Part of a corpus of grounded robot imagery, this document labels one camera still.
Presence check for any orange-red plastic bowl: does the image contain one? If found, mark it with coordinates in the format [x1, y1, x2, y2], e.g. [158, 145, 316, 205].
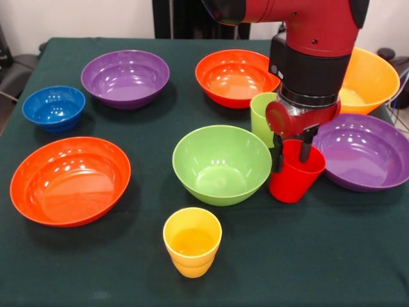
[195, 49, 282, 109]
[10, 136, 132, 228]

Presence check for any red plastic cup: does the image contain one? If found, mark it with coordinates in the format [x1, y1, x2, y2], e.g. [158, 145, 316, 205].
[268, 139, 327, 204]

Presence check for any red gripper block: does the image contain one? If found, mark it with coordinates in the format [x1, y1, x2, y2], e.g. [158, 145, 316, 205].
[265, 98, 342, 174]

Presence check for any green plastic bowl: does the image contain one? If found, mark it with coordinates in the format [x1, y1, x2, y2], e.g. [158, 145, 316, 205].
[172, 125, 274, 207]

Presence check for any yellow plastic cup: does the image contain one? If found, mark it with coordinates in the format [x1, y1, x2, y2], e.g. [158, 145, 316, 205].
[162, 207, 223, 279]

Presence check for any large orange plastic bowl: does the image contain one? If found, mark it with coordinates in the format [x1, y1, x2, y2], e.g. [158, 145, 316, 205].
[337, 47, 401, 116]

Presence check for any black chair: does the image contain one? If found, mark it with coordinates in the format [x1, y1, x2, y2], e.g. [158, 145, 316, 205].
[376, 47, 409, 76]
[0, 52, 41, 97]

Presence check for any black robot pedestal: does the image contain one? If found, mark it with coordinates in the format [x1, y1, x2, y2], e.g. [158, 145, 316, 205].
[151, 0, 252, 40]

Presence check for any purple plastic bowl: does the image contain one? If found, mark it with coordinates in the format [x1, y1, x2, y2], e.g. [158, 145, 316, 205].
[311, 113, 409, 193]
[80, 49, 170, 111]

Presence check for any small blue plastic bowl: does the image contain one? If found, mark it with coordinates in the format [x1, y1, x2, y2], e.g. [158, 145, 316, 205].
[21, 85, 86, 134]

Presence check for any green plastic cup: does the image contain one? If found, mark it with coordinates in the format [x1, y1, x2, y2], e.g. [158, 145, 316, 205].
[250, 91, 279, 149]

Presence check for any dark green tablecloth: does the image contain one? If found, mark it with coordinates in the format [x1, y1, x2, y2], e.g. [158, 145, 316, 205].
[0, 37, 409, 307]

